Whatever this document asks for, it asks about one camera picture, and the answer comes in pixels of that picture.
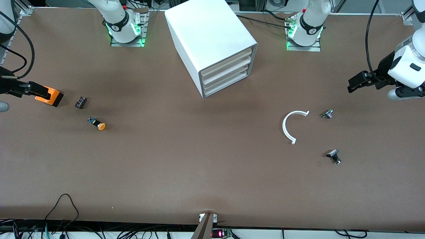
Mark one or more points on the device with red display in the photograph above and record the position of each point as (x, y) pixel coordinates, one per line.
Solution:
(219, 234)

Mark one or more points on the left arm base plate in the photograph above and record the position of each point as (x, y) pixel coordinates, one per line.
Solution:
(315, 48)

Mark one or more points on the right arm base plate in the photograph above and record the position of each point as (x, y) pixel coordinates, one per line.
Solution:
(141, 36)

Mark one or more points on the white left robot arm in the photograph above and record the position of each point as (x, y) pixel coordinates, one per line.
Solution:
(310, 20)

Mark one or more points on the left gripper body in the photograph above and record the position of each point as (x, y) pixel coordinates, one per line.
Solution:
(385, 67)

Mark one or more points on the small black contact module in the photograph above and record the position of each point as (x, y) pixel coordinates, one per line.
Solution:
(80, 102)

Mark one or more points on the black and silver switch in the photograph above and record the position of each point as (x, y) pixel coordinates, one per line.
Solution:
(333, 154)

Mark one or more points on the white curved plastic arc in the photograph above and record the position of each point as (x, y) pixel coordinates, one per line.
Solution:
(284, 126)

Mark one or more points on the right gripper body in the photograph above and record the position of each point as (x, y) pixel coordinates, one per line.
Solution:
(5, 85)

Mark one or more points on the orange push button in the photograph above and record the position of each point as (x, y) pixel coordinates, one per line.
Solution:
(100, 125)

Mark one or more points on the orange box with black base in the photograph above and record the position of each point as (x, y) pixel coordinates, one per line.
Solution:
(49, 98)

